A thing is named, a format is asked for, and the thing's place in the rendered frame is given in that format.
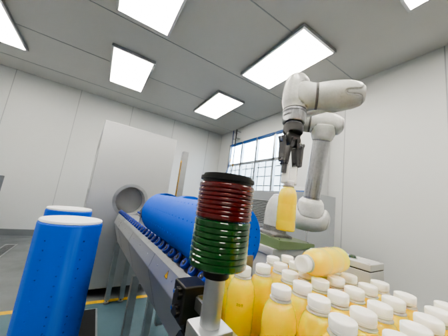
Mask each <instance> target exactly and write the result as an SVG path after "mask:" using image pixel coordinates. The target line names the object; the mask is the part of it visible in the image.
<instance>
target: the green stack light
mask: <svg viewBox="0 0 448 336"><path fill-rule="evenodd" d="M194 222H195V223H194V226H193V227H194V228H193V234H192V240H191V249H190V253H189V263H190V264H191V265H192V266H193V267H194V268H196V269H198V270H201V271H204V272H208V273H214V274H219V275H234V274H238V273H242V272H243V271H244V270H246V266H247V253H248V252H247V251H248V245H249V234H250V226H251V224H250V223H234V222H227V221H218V220H212V219H206V218H202V217H198V216H196V217H195V221H194Z"/></svg>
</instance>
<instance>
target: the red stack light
mask: <svg viewBox="0 0 448 336"><path fill-rule="evenodd" d="M199 190H200V191H199V195H198V199H197V201H198V203H197V207H196V212H195V214H196V216H198V217H202V218H206V219H212V220H218V221H227V222H234V223H249V222H251V212H252V207H253V206H252V204H253V202H252V200H253V195H254V194H253V193H254V188H253V187H250V186H247V185H240V184H236V183H227V182H220V181H201V182H200V187H199Z"/></svg>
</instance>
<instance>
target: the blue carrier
mask: <svg viewBox="0 0 448 336"><path fill-rule="evenodd" d="M197 199H198V198H197V197H192V196H180V197H176V196H174V195H172V194H169V193H159V194H156V195H154V196H152V197H150V198H149V199H148V200H147V202H146V203H145V204H144V206H143V210H142V214H141V216H142V220H143V224H144V225H145V226H146V228H148V230H150V231H151V232H153V233H154V234H156V235H157V236H158V237H159V238H161V239H162V240H164V241H165V242H166V243H168V244H169V245H170V246H172V247H173V248H175V249H176V250H177V251H178V252H180V253H182V254H183V255H184V256H186V257H187V258H189V253H190V249H191V240H192V234H193V228H194V227H193V226H194V223H195V222H194V221H195V217H196V214H195V212H196V207H197V203H198V201H197ZM249 223H250V224H251V226H250V234H249V245H248V251H247V252H248V253H247V255H253V260H254V259H255V257H256V255H257V252H258V249H259V244H260V236H261V234H260V227H259V222H258V220H257V217H256V216H255V214H254V212H253V211H252V212H251V222H249Z"/></svg>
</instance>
